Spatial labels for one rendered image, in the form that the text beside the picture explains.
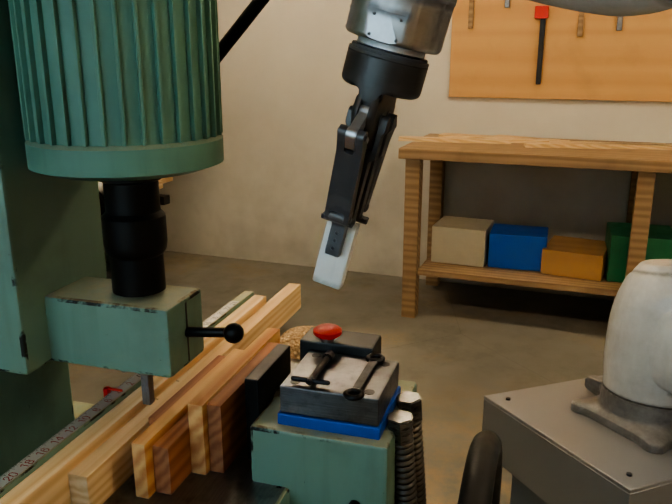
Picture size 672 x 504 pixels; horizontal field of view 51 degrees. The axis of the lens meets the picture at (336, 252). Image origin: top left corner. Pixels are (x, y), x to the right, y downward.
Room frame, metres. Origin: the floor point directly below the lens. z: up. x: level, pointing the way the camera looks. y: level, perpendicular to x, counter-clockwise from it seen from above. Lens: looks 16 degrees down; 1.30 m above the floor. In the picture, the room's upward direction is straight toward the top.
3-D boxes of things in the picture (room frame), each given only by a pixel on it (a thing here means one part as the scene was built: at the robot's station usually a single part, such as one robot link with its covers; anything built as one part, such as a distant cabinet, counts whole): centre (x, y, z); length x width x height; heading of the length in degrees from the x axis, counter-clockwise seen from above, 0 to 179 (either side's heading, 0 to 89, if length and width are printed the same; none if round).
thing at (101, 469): (0.81, 0.15, 0.92); 0.55 x 0.02 x 0.04; 163
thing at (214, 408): (0.69, 0.09, 0.94); 0.16 x 0.01 x 0.07; 163
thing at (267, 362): (0.66, 0.04, 0.95); 0.09 x 0.07 x 0.09; 163
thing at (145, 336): (0.67, 0.21, 1.03); 0.14 x 0.07 x 0.09; 73
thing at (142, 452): (0.68, 0.15, 0.93); 0.22 x 0.01 x 0.06; 163
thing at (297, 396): (0.65, -0.01, 0.99); 0.13 x 0.11 x 0.06; 163
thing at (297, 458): (0.64, 0.00, 0.91); 0.15 x 0.14 x 0.09; 163
